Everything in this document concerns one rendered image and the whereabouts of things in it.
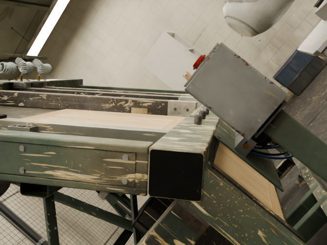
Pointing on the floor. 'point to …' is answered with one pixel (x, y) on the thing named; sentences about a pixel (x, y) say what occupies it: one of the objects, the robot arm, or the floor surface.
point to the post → (299, 143)
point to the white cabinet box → (172, 60)
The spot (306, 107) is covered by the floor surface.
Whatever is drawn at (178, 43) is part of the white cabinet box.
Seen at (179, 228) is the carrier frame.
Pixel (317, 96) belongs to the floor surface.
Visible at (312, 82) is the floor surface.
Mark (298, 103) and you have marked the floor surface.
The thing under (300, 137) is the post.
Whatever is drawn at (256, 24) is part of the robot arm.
